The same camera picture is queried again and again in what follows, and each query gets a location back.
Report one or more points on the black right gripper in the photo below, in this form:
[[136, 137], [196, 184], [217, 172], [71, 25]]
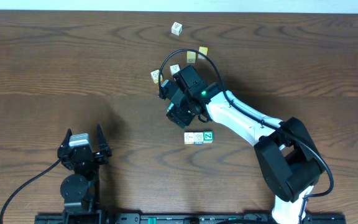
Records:
[[176, 115]]

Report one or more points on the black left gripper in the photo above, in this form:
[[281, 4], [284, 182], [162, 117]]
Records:
[[83, 154]]

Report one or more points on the yellow sided wooden block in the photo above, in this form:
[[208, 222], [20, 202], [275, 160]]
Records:
[[189, 138]]

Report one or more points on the blue sided wooden block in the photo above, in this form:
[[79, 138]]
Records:
[[198, 138]]

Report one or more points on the green letter N block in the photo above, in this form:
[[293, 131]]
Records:
[[208, 137]]

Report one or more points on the green number 4 block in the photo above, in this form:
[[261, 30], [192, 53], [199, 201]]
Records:
[[170, 107]]

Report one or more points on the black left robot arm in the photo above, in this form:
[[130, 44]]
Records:
[[80, 190]]

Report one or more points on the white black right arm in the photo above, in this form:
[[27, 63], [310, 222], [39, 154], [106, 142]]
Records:
[[289, 160]]

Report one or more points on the wooden block letter W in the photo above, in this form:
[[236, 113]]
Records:
[[174, 69]]

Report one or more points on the wooden block letter B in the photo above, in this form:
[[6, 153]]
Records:
[[156, 76]]

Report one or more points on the yellow top wooden block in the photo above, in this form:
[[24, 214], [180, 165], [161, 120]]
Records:
[[190, 57]]

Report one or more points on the wooden block number 3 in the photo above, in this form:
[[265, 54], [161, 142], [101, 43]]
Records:
[[176, 28]]

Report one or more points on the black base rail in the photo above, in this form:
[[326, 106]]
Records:
[[136, 218]]

